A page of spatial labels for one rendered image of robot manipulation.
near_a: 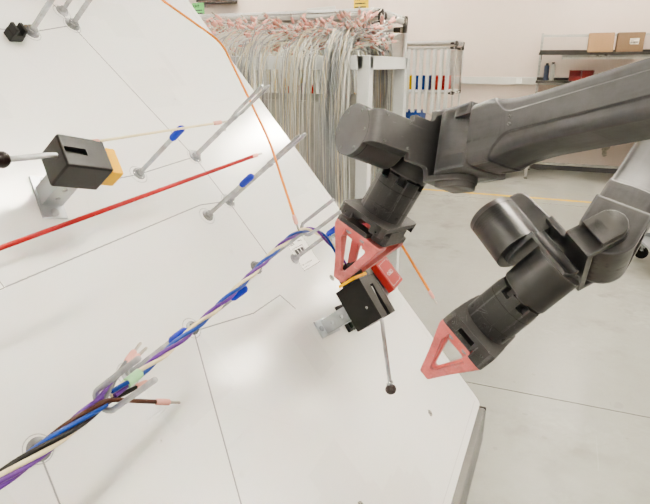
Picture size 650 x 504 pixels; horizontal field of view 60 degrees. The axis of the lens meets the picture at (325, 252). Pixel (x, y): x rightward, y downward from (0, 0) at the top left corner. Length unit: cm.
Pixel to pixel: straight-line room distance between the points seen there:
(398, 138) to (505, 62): 815
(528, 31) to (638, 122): 827
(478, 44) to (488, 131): 823
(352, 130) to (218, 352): 27
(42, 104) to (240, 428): 39
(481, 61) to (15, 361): 848
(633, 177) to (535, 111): 20
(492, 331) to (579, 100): 26
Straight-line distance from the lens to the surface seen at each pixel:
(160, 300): 58
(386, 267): 90
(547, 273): 61
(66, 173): 53
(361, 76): 132
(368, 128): 59
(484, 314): 63
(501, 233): 64
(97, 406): 39
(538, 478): 232
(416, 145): 62
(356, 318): 70
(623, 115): 47
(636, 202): 66
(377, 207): 66
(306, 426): 65
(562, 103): 51
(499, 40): 875
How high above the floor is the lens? 142
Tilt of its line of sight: 18 degrees down
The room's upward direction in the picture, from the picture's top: straight up
